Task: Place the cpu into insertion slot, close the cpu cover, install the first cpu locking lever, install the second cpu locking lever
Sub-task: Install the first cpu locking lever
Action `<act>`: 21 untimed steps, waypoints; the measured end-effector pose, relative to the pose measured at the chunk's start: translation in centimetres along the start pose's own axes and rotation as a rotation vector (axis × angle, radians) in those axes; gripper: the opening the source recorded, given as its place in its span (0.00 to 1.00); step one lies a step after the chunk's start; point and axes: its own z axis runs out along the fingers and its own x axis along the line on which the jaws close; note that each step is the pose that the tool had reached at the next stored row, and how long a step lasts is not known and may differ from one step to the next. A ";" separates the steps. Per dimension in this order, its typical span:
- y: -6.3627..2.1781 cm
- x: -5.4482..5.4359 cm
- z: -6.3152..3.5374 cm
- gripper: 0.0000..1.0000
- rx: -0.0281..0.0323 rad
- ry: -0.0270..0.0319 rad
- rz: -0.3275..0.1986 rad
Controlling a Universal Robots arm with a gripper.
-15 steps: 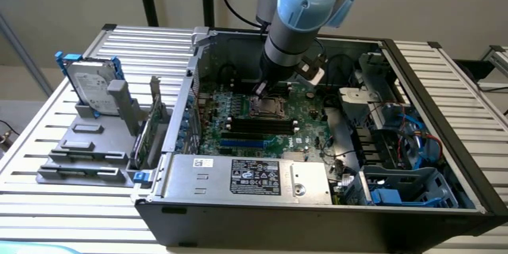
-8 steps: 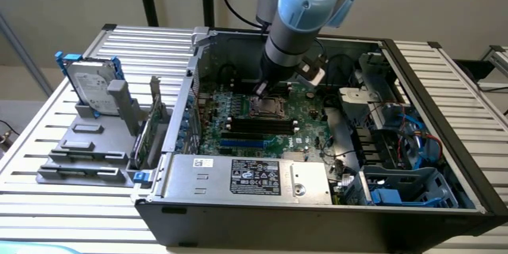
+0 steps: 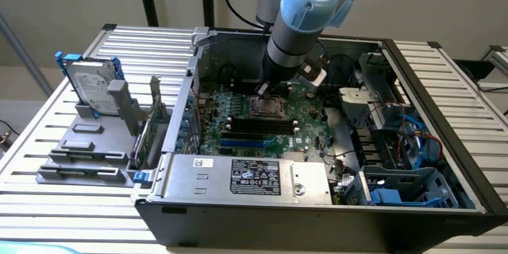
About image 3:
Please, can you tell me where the red wire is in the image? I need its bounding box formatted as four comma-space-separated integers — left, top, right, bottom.
366, 104, 444, 155

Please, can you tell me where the CPU socket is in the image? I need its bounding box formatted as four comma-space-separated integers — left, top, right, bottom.
245, 94, 289, 119

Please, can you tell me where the black box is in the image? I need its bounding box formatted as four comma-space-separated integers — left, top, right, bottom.
453, 58, 496, 81

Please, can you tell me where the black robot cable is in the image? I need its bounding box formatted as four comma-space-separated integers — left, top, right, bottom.
220, 0, 272, 35

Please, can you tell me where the grey disk bay blue caddy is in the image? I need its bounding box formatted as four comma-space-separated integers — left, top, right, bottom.
357, 165, 472, 209

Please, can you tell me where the silver power supply unit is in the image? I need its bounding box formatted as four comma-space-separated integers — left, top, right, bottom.
160, 153, 334, 206

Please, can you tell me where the green motherboard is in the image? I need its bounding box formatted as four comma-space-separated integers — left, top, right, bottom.
193, 80, 360, 184

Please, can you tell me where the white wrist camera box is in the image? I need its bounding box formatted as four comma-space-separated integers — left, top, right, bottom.
296, 55, 330, 87

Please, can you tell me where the silver drive cage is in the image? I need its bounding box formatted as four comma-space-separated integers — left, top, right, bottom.
336, 52, 416, 136

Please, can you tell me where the aluminium frame table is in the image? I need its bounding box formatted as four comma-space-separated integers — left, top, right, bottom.
477, 45, 508, 90

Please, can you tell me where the black RAM slot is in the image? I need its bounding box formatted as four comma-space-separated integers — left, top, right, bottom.
228, 127, 294, 137
230, 117, 297, 126
229, 120, 297, 130
228, 124, 296, 133

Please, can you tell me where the silver CPU chip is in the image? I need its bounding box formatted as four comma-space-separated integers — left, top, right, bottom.
260, 97, 285, 112

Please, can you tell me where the grey parts rack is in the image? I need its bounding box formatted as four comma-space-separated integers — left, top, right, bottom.
34, 79, 176, 190

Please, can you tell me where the blue data wire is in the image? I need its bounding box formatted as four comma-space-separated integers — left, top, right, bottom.
390, 108, 441, 171

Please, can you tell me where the hard disk in blue bracket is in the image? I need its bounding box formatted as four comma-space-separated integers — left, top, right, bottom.
53, 51, 122, 119

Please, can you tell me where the small silver heatsink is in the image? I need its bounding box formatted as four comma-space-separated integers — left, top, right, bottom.
282, 150, 309, 163

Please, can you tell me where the green graphics card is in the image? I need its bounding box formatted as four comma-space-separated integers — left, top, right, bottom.
129, 76, 165, 169

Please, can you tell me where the black open PC case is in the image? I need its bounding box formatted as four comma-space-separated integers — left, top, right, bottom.
133, 26, 508, 249

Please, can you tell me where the blue expansion slot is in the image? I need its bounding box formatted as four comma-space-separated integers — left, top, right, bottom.
218, 139, 265, 148

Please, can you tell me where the black expansion slot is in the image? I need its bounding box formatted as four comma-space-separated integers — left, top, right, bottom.
220, 131, 265, 141

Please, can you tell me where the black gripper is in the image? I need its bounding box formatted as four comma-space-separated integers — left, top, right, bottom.
254, 57, 302, 98

